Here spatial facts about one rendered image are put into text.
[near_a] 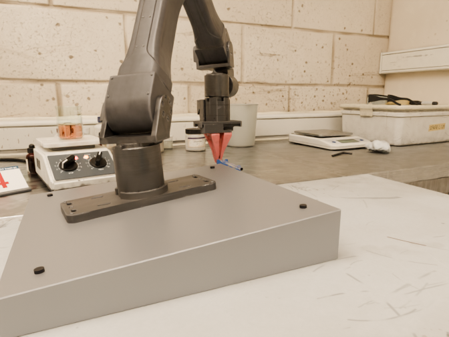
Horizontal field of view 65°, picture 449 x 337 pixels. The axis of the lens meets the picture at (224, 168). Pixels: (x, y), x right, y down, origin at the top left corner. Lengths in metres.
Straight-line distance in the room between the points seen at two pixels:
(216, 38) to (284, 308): 0.58
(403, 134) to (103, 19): 1.11
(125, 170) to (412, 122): 1.16
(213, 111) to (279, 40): 0.79
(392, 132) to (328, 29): 0.56
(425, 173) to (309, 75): 0.75
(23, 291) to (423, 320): 0.32
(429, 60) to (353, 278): 1.42
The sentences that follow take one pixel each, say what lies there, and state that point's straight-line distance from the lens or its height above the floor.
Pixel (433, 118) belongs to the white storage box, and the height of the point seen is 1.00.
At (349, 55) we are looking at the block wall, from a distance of 1.76.
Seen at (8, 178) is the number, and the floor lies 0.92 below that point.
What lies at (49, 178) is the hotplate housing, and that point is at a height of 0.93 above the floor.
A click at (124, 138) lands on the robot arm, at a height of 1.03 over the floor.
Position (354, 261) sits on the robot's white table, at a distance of 0.43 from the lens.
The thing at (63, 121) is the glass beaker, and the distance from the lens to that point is 0.79.
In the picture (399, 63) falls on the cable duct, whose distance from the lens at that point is 1.82.
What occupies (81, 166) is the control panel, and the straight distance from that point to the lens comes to 0.73.
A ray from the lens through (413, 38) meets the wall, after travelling 1.85.
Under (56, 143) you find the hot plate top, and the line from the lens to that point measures 0.77.
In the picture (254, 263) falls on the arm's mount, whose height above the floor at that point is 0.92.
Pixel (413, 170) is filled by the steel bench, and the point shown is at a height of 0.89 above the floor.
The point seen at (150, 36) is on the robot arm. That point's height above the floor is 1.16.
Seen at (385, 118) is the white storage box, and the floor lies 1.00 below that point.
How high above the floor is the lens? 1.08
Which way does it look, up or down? 12 degrees down
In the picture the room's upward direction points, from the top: straight up
